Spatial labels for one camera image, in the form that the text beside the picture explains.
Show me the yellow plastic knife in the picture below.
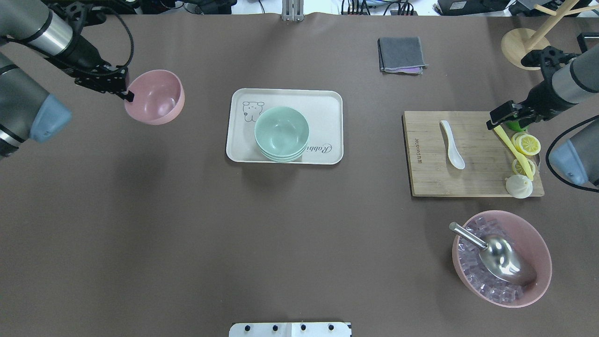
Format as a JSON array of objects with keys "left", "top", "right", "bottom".
[{"left": 493, "top": 125, "right": 533, "bottom": 181}]

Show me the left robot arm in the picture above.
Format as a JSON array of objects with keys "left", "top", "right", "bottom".
[{"left": 0, "top": 0, "right": 135, "bottom": 158}]

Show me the grey folded cloth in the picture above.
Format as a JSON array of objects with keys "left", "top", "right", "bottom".
[{"left": 377, "top": 37, "right": 428, "bottom": 75}]

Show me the small pink bowl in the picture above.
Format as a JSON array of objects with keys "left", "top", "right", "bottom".
[{"left": 124, "top": 70, "right": 186, "bottom": 125}]

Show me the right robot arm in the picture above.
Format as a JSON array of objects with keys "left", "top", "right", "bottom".
[{"left": 486, "top": 45, "right": 599, "bottom": 192}]

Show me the green lime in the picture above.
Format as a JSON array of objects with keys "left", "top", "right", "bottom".
[{"left": 504, "top": 121, "right": 528, "bottom": 132}]

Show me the wooden mug tree stand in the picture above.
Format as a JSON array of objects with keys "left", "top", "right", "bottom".
[{"left": 501, "top": 0, "right": 599, "bottom": 71}]

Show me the lemon slice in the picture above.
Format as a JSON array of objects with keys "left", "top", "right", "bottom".
[{"left": 511, "top": 159, "right": 537, "bottom": 176}]

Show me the large pink bowl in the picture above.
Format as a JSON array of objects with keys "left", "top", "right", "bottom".
[{"left": 452, "top": 210, "right": 553, "bottom": 308}]

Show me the bamboo cutting board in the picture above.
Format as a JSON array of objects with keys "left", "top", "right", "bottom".
[{"left": 403, "top": 111, "right": 515, "bottom": 197}]

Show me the cream rabbit tray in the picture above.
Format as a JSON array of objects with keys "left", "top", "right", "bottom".
[{"left": 226, "top": 88, "right": 344, "bottom": 165}]

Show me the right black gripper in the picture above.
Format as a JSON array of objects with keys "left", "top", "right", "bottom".
[{"left": 486, "top": 89, "right": 553, "bottom": 130}]

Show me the metal ice scoop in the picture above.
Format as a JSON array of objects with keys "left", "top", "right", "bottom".
[{"left": 449, "top": 222, "right": 537, "bottom": 286}]

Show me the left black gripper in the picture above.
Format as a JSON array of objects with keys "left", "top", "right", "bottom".
[{"left": 73, "top": 61, "right": 135, "bottom": 103}]

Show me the white ceramic spoon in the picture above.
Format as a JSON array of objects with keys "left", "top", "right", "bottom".
[{"left": 440, "top": 120, "right": 466, "bottom": 170}]

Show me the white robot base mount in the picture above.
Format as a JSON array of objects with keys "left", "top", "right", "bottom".
[{"left": 228, "top": 322, "right": 353, "bottom": 337}]

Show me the green bowl stack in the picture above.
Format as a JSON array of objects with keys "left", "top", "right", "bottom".
[{"left": 254, "top": 106, "right": 310, "bottom": 162}]

